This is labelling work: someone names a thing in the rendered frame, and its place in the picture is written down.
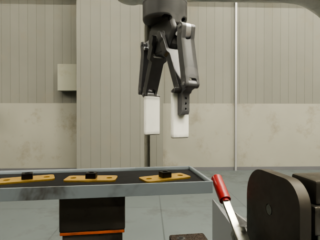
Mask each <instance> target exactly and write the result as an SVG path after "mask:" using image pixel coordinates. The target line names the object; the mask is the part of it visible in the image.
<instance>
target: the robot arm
mask: <svg viewBox="0 0 320 240"><path fill-rule="evenodd" d="M118 1H119V2H121V3H123V4H125V5H131V6H134V5H142V20H143V23H144V24H145V25H147V26H148V27H149V29H150V34H149V40H148V41H147V42H143V41H142V42H141V44H140V51H141V58H140V74H139V86H138V94H139V95H142V96H143V98H144V135H159V134H160V96H159V95H158V94H157V92H158V88H159V83H160V78H161V73H162V69H163V64H164V63H166V62H167V63H168V67H169V70H170V75H171V79H172V82H173V86H174V88H173V89H172V90H171V138H173V139H175V138H188V137H189V112H190V108H189V107H190V94H191V92H192V90H193V89H197V88H199V86H200V81H199V73H198V65H197V57H196V49H195V41H194V38H195V29H196V27H195V25H194V24H189V23H186V22H187V1H196V2H272V3H288V4H295V5H299V6H302V7H305V8H307V9H308V10H310V11H311V12H312V13H314V14H315V15H317V16H318V17H319V18H320V0H118ZM189 78H191V80H190V79H189ZM235 215H236V218H237V220H238V223H239V225H240V227H245V229H246V230H247V219H246V218H243V217H242V216H240V215H239V214H237V213H236V212H235Z"/></svg>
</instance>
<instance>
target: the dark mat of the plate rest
mask: <svg viewBox="0 0 320 240"><path fill-rule="evenodd" d="M159 171H163V170H138V171H103V172H97V175H116V176H118V178H117V179H116V181H115V182H63V180H64V179H65V178H67V177H68V176H85V173H86V172H68V173H33V176H37V175H50V174H53V175H54V177H55V180H50V181H39V182H27V183H16V184H5V185H0V188H20V187H48V186H76V185H104V184H133V183H145V182H143V181H141V180H139V177H145V176H154V175H158V174H159ZM168 171H171V173H183V174H186V175H189V176H190V179H183V180H172V181H164V182H188V181H204V180H203V179H202V178H200V177H199V176H198V175H196V174H195V173H194V172H192V171H191V170H168ZM13 177H21V174H0V179H1V178H13ZM159 183H161V182H159Z"/></svg>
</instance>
